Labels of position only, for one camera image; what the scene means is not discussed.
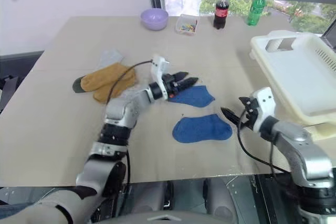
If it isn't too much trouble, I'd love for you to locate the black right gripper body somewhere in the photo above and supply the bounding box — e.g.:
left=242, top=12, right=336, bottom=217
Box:
left=236, top=99, right=259, bottom=132

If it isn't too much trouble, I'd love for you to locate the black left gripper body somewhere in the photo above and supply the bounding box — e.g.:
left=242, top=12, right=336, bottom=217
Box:
left=162, top=73, right=185, bottom=99

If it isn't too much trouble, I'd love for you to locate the blue sock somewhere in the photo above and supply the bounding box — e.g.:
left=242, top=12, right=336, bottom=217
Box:
left=172, top=113, right=234, bottom=144
left=167, top=84, right=216, bottom=109

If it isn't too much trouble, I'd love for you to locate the white plastic basket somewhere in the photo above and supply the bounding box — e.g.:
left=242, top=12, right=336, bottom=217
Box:
left=248, top=29, right=336, bottom=141

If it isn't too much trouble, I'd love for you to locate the plain mustard sock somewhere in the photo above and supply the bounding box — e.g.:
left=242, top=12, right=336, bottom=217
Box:
left=93, top=74, right=138, bottom=104

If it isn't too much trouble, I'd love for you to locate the light grey sock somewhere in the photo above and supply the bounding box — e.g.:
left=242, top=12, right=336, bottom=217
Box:
left=96, top=49, right=124, bottom=69

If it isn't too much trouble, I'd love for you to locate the clear box with coloured clips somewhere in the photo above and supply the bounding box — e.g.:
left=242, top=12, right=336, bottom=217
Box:
left=175, top=14, right=201, bottom=36

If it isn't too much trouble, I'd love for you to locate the purple bowl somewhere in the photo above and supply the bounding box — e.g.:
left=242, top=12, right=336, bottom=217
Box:
left=140, top=8, right=169, bottom=31

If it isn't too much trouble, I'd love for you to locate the cola bottle with red cap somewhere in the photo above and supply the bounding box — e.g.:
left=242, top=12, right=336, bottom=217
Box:
left=213, top=0, right=230, bottom=30

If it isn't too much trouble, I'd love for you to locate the green bottle with yellow cap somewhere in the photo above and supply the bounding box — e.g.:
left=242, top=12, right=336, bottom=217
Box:
left=246, top=0, right=268, bottom=27

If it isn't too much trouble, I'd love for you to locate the grey robot torso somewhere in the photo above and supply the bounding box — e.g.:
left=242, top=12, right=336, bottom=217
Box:
left=145, top=212, right=238, bottom=224

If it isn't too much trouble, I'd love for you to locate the black chair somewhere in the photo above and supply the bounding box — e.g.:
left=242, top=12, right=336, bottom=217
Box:
left=0, top=75, right=24, bottom=112

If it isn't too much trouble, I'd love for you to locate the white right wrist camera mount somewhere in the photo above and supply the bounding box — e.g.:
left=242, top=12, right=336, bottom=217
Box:
left=250, top=87, right=277, bottom=133

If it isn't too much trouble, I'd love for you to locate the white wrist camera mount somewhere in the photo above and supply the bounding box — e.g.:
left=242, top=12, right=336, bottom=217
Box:
left=250, top=87, right=277, bottom=133
left=151, top=54, right=171, bottom=88

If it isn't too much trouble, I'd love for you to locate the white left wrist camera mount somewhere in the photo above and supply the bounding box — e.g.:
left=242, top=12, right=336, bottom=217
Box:
left=151, top=54, right=171, bottom=88

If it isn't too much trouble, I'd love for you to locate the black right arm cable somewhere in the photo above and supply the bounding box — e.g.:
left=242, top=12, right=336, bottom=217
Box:
left=237, top=108, right=292, bottom=180

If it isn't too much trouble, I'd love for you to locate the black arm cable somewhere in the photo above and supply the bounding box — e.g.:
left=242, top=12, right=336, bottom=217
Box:
left=237, top=108, right=292, bottom=180
left=104, top=60, right=154, bottom=105

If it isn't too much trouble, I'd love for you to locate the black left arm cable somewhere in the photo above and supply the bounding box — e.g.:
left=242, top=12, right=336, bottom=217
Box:
left=104, top=60, right=154, bottom=105

